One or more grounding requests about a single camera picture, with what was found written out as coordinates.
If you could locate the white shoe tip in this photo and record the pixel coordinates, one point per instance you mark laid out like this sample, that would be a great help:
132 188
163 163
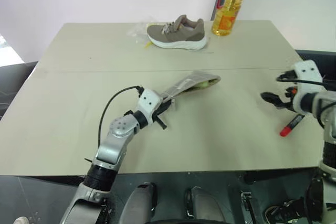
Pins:
21 220

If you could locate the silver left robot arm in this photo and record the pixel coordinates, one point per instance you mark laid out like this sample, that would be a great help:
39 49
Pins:
118 129

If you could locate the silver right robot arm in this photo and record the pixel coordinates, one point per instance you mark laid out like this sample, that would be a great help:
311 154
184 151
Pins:
324 103

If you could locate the black metal clamp bracket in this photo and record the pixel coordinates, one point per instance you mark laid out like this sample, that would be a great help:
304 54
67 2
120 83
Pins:
246 200

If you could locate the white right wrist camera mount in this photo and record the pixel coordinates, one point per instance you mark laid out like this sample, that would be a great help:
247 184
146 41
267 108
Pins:
307 73

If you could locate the red marker with black body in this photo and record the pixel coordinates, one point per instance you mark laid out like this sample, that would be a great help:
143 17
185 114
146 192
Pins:
290 127

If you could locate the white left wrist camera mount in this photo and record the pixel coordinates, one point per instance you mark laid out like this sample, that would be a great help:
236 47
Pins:
148 102

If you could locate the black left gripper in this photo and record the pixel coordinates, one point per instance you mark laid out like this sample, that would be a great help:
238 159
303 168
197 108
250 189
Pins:
160 110

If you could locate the taupe sneaker with white sole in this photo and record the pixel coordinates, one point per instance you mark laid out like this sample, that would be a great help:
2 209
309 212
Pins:
176 33

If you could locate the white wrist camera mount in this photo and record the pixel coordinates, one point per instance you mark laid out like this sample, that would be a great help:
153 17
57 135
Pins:
307 73
148 102

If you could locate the green highlighter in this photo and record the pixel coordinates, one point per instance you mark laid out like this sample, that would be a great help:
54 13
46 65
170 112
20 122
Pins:
203 85

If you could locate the clear grid zip pouch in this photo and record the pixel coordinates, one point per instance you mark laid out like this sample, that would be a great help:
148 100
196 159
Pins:
189 82

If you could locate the grey rounded robot leg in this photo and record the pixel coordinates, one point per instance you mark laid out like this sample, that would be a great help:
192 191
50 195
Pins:
141 203
207 204

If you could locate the crumpled clear plastic bag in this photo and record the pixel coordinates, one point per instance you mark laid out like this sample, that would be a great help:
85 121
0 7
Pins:
137 31

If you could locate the yellow cooking oil bottle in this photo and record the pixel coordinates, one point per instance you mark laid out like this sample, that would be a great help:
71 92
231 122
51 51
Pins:
228 11

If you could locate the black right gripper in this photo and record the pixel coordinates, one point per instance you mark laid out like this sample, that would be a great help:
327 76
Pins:
288 100

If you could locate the small yellow object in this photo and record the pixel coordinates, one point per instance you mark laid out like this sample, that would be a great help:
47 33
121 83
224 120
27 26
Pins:
147 44

